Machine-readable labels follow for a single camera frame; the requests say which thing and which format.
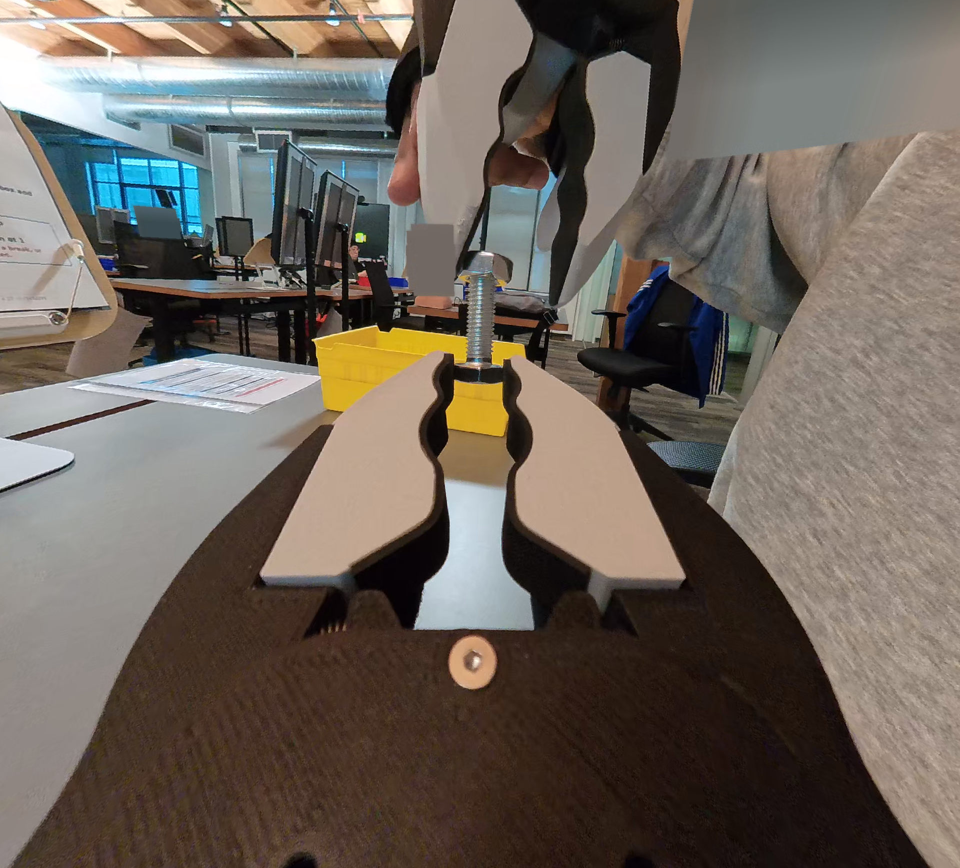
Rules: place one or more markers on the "blue striped jacket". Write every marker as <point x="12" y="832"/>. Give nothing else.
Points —
<point x="709" y="351"/>

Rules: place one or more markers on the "grey paper bag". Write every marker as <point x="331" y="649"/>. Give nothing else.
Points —
<point x="105" y="347"/>

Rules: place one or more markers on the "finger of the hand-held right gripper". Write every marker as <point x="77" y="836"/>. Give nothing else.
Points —
<point x="465" y="96"/>
<point x="619" y="133"/>

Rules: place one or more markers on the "pink object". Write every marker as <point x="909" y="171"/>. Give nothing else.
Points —
<point x="436" y="298"/>

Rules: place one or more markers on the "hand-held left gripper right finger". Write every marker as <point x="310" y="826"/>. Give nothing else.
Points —
<point x="585" y="501"/>

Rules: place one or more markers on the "black monitor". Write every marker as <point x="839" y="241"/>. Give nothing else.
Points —
<point x="292" y="201"/>
<point x="336" y="216"/>

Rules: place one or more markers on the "printed instruction sheet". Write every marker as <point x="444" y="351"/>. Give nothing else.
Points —
<point x="30" y="268"/>

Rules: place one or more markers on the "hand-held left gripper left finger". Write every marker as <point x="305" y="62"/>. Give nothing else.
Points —
<point x="360" y="493"/>

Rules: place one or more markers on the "person's right forearm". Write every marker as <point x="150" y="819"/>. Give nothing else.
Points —
<point x="750" y="231"/>

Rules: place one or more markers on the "steel bolt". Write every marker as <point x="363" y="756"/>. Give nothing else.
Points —
<point x="480" y="321"/>

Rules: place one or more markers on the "person's right hand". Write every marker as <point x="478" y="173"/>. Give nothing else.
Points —
<point x="517" y="167"/>

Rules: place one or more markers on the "grey desk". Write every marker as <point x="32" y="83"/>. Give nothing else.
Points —
<point x="150" y="508"/>

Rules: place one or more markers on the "yellow plastic bin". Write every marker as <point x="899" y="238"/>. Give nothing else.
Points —
<point x="360" y="366"/>

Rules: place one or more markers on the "black office chair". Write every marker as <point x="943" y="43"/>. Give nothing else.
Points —
<point x="637" y="358"/>

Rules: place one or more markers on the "instruction sheet on stand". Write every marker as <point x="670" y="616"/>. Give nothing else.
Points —
<point x="45" y="332"/>

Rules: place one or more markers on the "laminated paper sheet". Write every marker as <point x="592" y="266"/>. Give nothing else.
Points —
<point x="195" y="382"/>

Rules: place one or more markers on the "wooden top background desk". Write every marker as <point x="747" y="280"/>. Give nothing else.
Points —
<point x="225" y="287"/>

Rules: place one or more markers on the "silver ventilation duct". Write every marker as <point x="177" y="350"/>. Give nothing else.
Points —
<point x="247" y="111"/>
<point x="225" y="75"/>

